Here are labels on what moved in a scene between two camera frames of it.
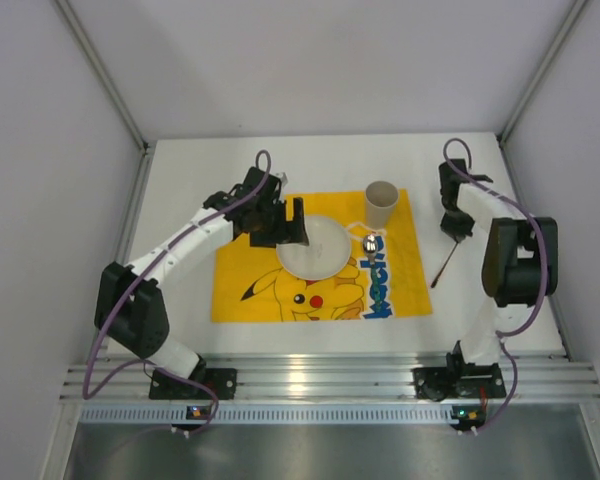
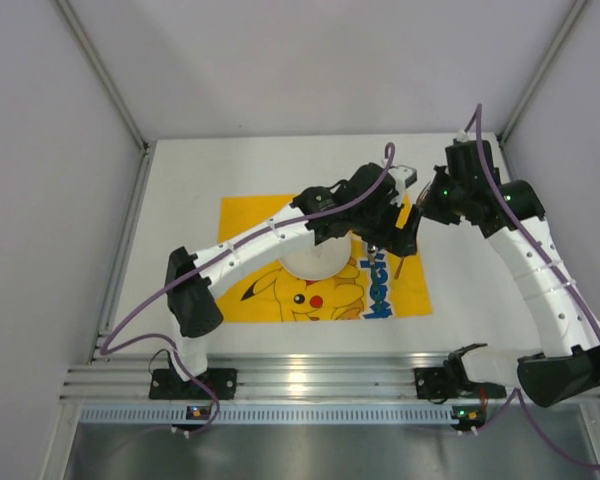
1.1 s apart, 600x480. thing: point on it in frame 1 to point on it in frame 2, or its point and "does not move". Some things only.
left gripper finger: x=295 y=231 to x=403 y=241
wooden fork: x=443 y=266 to x=399 y=268
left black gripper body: x=284 y=225 to x=393 y=228
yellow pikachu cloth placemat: x=383 y=280 does not move
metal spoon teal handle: x=370 y=244 does not move
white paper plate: x=324 y=258 does not move
